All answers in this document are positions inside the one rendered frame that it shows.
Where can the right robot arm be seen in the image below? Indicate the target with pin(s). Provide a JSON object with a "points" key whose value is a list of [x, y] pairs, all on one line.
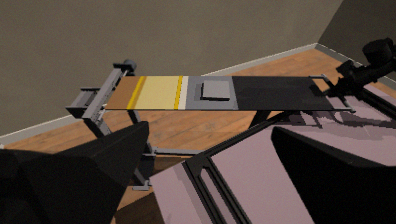
{"points": [[378, 52]]}

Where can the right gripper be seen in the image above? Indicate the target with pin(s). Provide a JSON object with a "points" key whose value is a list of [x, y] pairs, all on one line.
{"points": [[363, 77]]}

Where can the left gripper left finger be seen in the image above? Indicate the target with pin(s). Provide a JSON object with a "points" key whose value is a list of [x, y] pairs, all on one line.
{"points": [[80, 185]]}

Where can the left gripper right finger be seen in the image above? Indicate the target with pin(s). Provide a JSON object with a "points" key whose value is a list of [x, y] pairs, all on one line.
{"points": [[336, 187]]}

